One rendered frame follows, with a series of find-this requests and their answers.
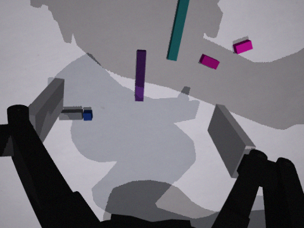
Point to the grey rod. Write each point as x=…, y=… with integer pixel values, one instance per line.
x=71, y=114

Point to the purple rod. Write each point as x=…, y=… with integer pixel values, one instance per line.
x=140, y=74

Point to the small blue cube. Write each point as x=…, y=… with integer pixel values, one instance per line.
x=87, y=114

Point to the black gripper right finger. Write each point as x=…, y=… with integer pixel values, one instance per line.
x=282, y=192

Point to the teal long rectangular bar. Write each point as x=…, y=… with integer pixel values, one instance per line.
x=177, y=30

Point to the magenta rod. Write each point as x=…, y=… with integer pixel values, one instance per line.
x=242, y=46
x=208, y=61

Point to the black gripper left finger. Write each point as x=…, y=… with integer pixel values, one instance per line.
x=54, y=203

